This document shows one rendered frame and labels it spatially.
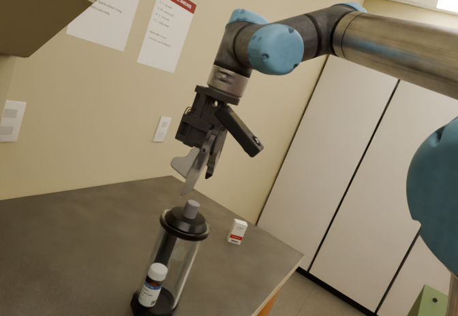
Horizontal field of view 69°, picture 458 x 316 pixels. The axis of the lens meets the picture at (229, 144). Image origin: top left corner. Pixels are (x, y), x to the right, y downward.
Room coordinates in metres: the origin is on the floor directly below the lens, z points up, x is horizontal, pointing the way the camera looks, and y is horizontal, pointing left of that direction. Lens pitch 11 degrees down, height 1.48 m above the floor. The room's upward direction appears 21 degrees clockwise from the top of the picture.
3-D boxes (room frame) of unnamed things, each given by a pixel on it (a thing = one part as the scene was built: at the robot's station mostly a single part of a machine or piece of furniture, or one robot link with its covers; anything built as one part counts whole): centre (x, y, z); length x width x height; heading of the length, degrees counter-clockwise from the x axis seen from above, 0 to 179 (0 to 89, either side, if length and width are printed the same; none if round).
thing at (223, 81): (0.66, 0.05, 1.46); 0.08 x 0.08 x 0.05
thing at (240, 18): (0.65, 0.05, 1.54); 0.09 x 0.08 x 0.11; 28
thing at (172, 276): (0.66, 0.02, 1.06); 0.11 x 0.11 x 0.21
